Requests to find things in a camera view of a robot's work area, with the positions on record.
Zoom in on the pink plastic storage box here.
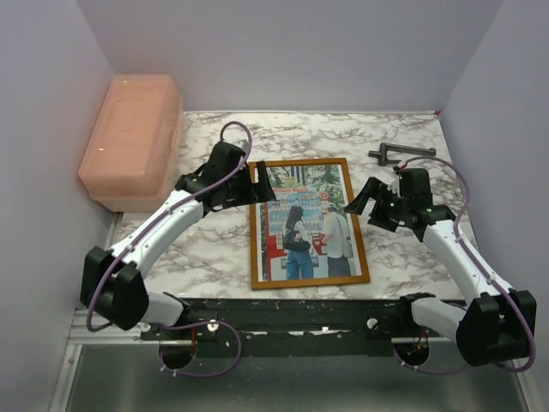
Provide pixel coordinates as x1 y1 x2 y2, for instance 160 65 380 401
78 75 184 213

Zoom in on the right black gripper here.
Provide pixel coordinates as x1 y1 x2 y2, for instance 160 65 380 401
345 177 410 233

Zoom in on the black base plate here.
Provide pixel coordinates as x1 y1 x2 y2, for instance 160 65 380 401
141 299 422 358

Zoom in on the aluminium rail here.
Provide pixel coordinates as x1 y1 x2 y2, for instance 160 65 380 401
68 310 142 345

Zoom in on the brown wooden picture frame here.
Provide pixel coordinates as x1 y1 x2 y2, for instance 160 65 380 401
248 157 371 292

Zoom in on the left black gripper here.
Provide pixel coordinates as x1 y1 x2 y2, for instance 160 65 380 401
224 162 275 209

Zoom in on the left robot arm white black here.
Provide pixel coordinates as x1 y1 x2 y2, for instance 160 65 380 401
80 142 275 339

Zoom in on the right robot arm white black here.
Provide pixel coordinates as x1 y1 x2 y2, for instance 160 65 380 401
345 165 537 371

